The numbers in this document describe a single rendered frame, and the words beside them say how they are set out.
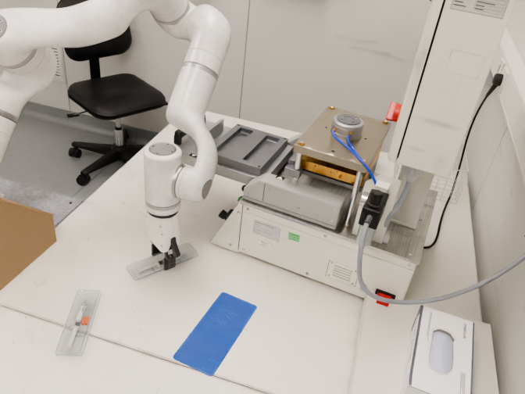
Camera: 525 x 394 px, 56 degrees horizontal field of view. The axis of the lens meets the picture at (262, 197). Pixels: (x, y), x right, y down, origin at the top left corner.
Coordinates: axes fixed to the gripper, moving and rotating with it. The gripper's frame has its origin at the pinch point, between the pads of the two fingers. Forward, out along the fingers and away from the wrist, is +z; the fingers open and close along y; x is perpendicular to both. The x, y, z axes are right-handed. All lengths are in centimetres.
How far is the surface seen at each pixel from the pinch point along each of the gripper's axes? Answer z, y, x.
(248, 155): -20.6, -3.9, 27.9
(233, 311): 3.2, 22.9, 6.4
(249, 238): -3.5, 9.0, 20.7
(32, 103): 69, -254, 37
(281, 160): -18.6, 0.2, 36.7
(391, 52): -11, -69, 170
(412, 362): -8, 61, 22
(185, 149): -18.7, -17.0, 16.2
